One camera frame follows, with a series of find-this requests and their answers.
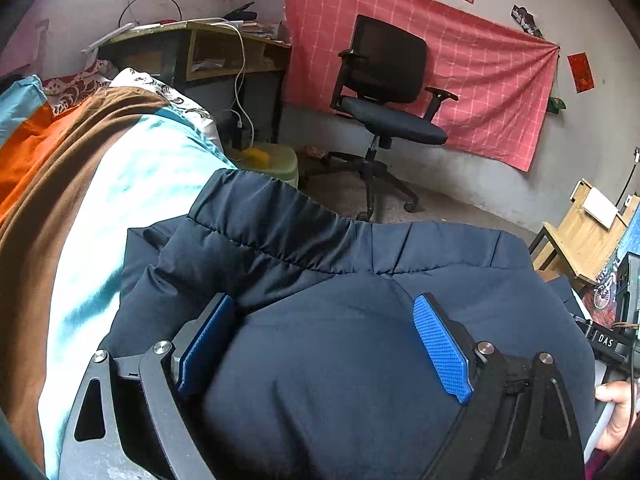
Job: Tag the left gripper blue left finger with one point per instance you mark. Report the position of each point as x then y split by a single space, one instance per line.
200 344

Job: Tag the dark navy puffer jacket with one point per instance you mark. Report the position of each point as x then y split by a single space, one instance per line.
326 377

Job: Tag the light wooden chair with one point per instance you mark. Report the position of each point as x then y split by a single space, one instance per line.
581 244

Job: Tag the person's right hand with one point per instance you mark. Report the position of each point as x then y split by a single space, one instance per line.
622 394

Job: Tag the black office chair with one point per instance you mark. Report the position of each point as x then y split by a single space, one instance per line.
381 85

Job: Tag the green plastic bin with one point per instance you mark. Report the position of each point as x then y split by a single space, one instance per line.
274 160

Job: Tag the red paper wall sign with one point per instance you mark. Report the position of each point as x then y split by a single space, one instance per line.
581 72

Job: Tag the colourful striped bedspread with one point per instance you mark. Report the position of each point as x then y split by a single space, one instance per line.
99 253

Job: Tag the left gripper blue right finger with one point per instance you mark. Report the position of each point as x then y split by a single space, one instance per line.
448 345

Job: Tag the red checkered wall cloth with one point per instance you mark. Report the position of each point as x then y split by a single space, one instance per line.
503 78

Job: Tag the blue patterned curtain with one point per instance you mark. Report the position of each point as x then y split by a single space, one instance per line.
601 300

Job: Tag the wooden desk with shelf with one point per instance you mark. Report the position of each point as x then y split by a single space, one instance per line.
191 54

